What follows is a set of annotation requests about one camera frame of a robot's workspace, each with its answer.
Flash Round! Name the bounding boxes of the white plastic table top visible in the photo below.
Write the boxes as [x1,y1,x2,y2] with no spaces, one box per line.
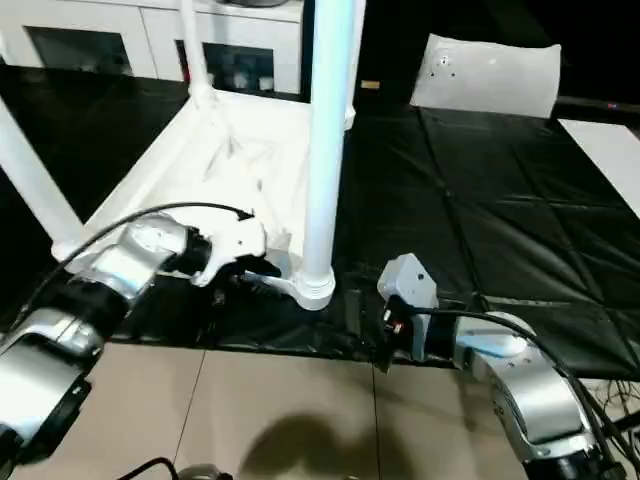
[50,88,357,311]

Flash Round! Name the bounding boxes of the white plastic table leg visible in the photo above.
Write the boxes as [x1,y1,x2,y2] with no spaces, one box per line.
[178,0,217,107]
[294,0,357,311]
[0,100,87,263]
[345,0,369,131]

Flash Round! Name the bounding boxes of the black work mat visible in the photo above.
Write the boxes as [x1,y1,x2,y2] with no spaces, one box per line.
[0,65,640,376]

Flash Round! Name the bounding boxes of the black robot foot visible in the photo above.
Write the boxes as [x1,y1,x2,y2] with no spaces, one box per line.
[175,462,237,480]

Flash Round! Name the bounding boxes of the white flat board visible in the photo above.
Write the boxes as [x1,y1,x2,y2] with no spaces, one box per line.
[558,118,640,217]

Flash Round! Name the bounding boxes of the white plastic bag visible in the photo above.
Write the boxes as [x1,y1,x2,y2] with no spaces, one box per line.
[410,33,563,119]

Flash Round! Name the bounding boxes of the white cabinet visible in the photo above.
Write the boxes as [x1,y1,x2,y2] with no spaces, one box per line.
[0,0,306,101]

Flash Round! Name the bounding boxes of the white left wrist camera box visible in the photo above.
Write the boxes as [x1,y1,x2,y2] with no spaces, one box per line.
[190,215,269,289]

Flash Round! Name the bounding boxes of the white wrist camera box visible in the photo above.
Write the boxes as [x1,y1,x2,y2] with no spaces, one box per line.
[377,253,440,311]
[190,215,269,289]

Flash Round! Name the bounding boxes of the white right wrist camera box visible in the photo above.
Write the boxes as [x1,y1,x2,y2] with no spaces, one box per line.
[377,253,440,311]

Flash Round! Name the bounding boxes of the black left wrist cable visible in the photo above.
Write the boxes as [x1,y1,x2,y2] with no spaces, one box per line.
[8,202,257,333]

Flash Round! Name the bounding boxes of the thin black floor cables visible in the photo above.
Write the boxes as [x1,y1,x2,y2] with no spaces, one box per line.
[580,378,640,443]

